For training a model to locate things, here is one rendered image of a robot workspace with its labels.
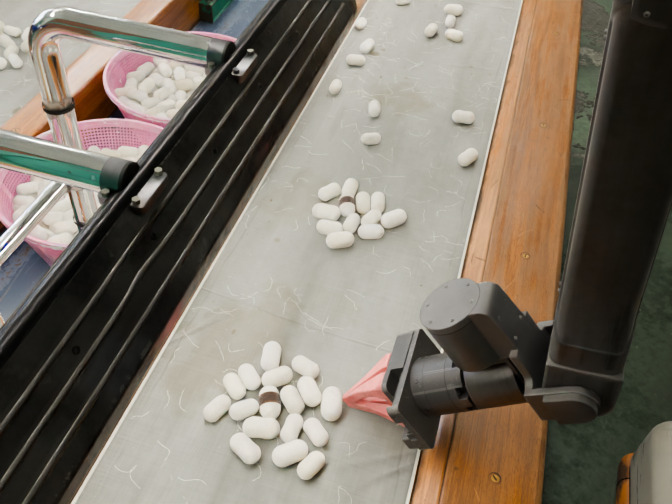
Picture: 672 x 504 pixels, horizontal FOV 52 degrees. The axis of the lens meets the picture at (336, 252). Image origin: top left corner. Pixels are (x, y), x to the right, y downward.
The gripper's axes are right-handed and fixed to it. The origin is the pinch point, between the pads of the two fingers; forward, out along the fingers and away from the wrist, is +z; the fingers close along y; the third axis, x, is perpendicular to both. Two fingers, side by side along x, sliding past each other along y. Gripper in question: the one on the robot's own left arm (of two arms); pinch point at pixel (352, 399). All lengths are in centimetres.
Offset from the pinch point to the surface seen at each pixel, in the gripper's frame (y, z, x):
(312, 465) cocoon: 8.6, 1.0, -1.3
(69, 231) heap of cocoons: -13.1, 32.8, -25.5
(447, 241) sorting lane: -28.5, -3.1, 4.2
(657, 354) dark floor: -87, 1, 97
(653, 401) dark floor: -72, 2, 97
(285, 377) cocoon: -0.1, 5.6, -5.0
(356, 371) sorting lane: -4.5, 1.4, 0.6
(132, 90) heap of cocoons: -44, 38, -31
